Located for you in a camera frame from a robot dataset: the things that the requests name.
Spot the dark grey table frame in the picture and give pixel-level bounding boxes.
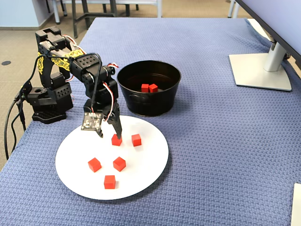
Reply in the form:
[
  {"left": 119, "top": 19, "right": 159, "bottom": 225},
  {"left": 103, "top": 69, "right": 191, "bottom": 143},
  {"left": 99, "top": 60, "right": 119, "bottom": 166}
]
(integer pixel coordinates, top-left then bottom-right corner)
[{"left": 71, "top": 0, "right": 118, "bottom": 40}]

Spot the blue textured cloth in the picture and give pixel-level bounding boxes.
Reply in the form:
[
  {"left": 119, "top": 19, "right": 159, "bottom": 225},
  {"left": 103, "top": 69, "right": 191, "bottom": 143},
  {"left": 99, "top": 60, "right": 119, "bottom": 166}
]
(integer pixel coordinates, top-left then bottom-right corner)
[{"left": 0, "top": 16, "right": 301, "bottom": 226}]

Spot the white round plate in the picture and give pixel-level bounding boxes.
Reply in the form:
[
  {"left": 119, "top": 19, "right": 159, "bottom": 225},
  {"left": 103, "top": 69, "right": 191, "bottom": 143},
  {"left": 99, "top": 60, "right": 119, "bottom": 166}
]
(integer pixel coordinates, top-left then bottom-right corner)
[{"left": 55, "top": 114, "right": 170, "bottom": 201}]

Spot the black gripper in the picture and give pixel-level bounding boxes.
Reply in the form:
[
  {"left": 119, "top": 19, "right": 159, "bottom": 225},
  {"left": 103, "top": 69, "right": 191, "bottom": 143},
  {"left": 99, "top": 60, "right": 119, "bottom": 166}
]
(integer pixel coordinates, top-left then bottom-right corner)
[{"left": 83, "top": 79, "right": 123, "bottom": 140}]

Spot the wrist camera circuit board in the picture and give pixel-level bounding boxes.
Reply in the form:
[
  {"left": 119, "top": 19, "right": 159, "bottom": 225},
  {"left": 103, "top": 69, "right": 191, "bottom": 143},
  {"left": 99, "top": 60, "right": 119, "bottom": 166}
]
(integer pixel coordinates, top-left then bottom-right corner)
[{"left": 80, "top": 112, "right": 104, "bottom": 131}]

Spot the white flat object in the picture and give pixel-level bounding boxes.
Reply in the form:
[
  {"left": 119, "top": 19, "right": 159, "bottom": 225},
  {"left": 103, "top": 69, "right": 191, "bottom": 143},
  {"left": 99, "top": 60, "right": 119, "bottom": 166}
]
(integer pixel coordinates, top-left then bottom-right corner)
[{"left": 291, "top": 183, "right": 301, "bottom": 226}]

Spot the black metal bucket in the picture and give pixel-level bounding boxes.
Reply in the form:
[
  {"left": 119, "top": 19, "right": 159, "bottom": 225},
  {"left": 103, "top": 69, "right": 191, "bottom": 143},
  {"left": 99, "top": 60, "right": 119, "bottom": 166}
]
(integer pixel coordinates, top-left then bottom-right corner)
[{"left": 117, "top": 60, "right": 182, "bottom": 117}]

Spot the white metal table leg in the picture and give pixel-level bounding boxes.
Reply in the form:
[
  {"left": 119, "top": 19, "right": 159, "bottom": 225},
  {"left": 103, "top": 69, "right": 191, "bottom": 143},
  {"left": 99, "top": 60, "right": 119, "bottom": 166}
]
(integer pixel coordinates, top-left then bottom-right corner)
[{"left": 226, "top": 0, "right": 240, "bottom": 19}]

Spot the monitor with silver stand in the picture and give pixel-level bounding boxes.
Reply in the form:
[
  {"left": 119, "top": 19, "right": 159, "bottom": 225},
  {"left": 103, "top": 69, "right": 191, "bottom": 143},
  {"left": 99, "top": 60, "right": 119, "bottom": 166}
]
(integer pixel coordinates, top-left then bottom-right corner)
[{"left": 229, "top": 0, "right": 301, "bottom": 92}]

